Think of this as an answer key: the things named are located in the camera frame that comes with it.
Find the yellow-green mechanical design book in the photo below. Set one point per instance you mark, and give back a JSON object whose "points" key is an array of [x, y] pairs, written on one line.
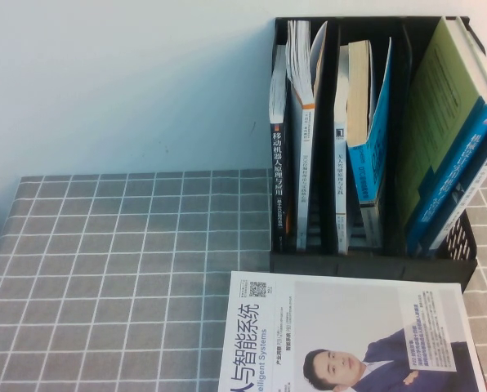
{"points": [[439, 122]]}

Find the black-spine robot book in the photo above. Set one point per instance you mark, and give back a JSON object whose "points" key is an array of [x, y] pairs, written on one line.
{"points": [[277, 163]]}

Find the white book with orange stripe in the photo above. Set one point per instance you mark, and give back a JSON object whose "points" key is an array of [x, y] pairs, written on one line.
{"points": [[302, 163]]}

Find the black plastic book stand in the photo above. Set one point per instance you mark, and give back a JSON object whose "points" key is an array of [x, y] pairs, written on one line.
{"points": [[329, 183]]}

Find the thin white-spine book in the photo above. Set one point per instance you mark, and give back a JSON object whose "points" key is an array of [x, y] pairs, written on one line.
{"points": [[340, 183]]}

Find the light blue cover book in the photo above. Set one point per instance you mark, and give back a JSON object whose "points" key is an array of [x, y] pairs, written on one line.
{"points": [[374, 155]]}

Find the large dark blue book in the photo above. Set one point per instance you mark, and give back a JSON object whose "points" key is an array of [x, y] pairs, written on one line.
{"points": [[482, 179]]}

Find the grey checkered tablecloth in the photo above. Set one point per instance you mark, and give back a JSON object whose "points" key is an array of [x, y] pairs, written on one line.
{"points": [[104, 265]]}

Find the white magazine with man portrait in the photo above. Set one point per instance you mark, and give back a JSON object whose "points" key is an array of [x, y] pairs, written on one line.
{"points": [[329, 326]]}

